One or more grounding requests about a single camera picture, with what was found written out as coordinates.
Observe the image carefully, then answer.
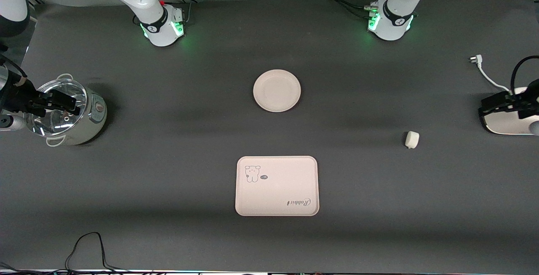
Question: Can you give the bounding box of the round cream plate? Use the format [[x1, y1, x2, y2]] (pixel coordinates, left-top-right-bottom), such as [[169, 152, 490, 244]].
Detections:
[[253, 69, 302, 112]]

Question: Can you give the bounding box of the cream rabbit print tray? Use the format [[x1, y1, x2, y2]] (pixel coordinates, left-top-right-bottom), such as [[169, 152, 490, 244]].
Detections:
[[235, 156, 320, 216]]

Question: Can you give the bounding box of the white rounded appliance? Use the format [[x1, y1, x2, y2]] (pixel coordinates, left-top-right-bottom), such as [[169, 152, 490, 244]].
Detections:
[[480, 88, 539, 136]]

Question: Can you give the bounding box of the glass pot lid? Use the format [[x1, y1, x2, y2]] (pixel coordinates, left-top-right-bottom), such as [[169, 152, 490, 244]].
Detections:
[[24, 79, 88, 136]]

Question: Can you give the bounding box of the steel pot with glass lid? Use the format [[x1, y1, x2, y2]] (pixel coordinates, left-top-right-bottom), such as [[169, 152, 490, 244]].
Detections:
[[24, 74, 108, 147]]

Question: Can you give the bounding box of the dark grey table cloth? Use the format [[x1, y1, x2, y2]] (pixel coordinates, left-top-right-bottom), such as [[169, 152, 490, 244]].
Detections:
[[0, 0, 539, 273]]

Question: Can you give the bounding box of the white power cord with plug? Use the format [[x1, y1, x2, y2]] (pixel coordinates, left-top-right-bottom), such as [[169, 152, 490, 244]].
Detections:
[[470, 55, 512, 94]]

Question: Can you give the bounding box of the thin black looped cable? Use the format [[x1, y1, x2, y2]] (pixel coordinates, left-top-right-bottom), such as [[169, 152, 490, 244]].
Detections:
[[64, 232, 131, 273]]

